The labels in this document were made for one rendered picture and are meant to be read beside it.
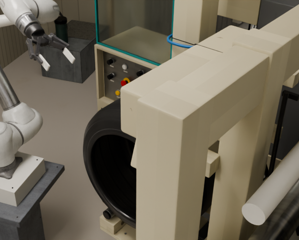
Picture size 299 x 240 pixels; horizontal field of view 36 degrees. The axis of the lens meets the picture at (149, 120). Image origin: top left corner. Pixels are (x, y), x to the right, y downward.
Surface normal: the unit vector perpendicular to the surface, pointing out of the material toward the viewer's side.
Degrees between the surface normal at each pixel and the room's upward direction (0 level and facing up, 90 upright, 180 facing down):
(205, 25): 90
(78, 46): 0
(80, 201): 0
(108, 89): 90
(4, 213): 0
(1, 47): 90
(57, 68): 90
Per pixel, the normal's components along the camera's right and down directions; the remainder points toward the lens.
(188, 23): -0.62, 0.42
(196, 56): 0.02, -0.83
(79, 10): -0.32, 0.51
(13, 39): 0.95, 0.19
